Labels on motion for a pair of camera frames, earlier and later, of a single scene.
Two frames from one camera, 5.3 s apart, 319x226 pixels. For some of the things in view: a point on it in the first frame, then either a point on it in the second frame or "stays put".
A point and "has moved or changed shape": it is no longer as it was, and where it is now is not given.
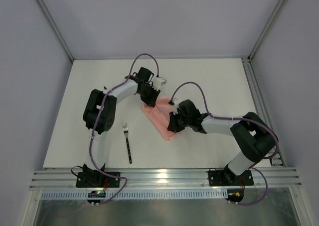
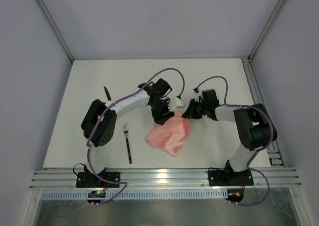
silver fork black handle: (125, 130) stays put
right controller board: (235, 195) stays put
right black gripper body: (176, 120) → (197, 108)
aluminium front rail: (66, 179) stays put
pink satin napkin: (159, 115) has moved or changed shape
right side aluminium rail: (277, 160) stays put
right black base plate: (227, 177) stays put
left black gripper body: (148, 94) → (162, 115)
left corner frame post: (52, 22) stays put
